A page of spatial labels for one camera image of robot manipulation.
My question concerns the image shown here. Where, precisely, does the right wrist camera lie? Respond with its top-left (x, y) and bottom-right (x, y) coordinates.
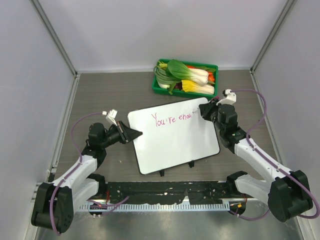
top-left (216, 89), bottom-right (237, 106)

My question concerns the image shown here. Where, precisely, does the white whiteboard black frame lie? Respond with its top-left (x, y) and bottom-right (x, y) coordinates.
top-left (127, 97), bottom-right (220, 175)

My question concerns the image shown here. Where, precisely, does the white marker with pink cap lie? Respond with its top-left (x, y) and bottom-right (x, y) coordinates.
top-left (192, 96), bottom-right (220, 113)

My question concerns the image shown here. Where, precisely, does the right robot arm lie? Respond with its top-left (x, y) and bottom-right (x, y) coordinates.
top-left (199, 101), bottom-right (313, 222)

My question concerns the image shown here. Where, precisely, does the yellow bok choy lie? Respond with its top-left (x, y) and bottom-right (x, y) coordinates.
top-left (181, 80), bottom-right (215, 95)

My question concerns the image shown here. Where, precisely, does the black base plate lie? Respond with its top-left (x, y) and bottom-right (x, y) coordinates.
top-left (91, 181), bottom-right (245, 205)

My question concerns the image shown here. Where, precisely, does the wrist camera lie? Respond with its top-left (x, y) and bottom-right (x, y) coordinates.
top-left (105, 109), bottom-right (118, 125)
top-left (216, 89), bottom-right (237, 106)

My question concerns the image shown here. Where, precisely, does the green bok choy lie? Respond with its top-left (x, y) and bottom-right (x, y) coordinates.
top-left (166, 59), bottom-right (209, 86)

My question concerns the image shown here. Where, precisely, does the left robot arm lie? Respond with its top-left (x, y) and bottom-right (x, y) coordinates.
top-left (31, 121), bottom-right (143, 235)

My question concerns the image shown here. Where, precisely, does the white slotted cable duct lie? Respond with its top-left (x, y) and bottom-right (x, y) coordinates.
top-left (77, 202), bottom-right (230, 212)

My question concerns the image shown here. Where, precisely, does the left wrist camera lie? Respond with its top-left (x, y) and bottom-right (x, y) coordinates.
top-left (105, 109), bottom-right (118, 125)

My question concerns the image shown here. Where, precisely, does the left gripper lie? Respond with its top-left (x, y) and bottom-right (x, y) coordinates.
top-left (100, 120), bottom-right (141, 149)

